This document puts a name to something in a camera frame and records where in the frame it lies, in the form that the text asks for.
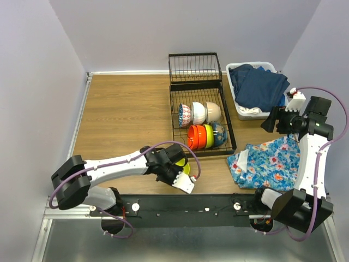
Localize yellow green nested bowl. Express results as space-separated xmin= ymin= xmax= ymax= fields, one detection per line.
xmin=176 ymin=158 xmax=190 ymax=175

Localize orange bowl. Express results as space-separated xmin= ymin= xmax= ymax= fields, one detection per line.
xmin=187 ymin=125 xmax=198 ymax=150
xmin=196 ymin=125 xmax=207 ymax=149

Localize dark floral bowl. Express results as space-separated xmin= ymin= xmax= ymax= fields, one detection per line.
xmin=211 ymin=123 xmax=227 ymax=147

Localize blue patterned bowl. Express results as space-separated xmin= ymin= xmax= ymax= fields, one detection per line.
xmin=178 ymin=103 xmax=192 ymax=128

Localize white bowl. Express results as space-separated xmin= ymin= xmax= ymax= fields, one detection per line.
xmin=204 ymin=102 xmax=221 ymax=123
xmin=191 ymin=102 xmax=206 ymax=125

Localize lime green bowl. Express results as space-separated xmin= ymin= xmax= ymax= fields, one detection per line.
xmin=203 ymin=124 xmax=214 ymax=148

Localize black wire dish rack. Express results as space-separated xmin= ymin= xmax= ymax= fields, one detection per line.
xmin=168 ymin=52 xmax=237 ymax=157

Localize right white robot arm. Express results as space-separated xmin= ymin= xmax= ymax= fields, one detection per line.
xmin=251 ymin=92 xmax=334 ymax=233

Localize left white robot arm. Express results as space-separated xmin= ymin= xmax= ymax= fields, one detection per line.
xmin=49 ymin=141 xmax=194 ymax=216

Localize white plastic laundry basket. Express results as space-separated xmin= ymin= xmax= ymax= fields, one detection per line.
xmin=226 ymin=62 xmax=288 ymax=120

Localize white cloth in basket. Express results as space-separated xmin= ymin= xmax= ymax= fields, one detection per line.
xmin=238 ymin=106 xmax=262 ymax=114

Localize dark blue jeans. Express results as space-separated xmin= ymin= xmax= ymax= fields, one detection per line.
xmin=228 ymin=64 xmax=290 ymax=112

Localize blue floral cloth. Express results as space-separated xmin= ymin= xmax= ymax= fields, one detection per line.
xmin=227 ymin=136 xmax=300 ymax=191

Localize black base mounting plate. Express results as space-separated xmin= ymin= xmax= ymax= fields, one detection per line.
xmin=89 ymin=193 xmax=290 ymax=229

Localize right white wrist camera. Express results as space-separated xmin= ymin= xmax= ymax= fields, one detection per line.
xmin=285 ymin=88 xmax=306 ymax=112

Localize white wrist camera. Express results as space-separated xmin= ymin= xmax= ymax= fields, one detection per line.
xmin=285 ymin=88 xmax=306 ymax=112
xmin=172 ymin=172 xmax=196 ymax=194

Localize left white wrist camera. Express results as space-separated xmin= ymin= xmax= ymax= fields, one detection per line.
xmin=172 ymin=172 xmax=196 ymax=194

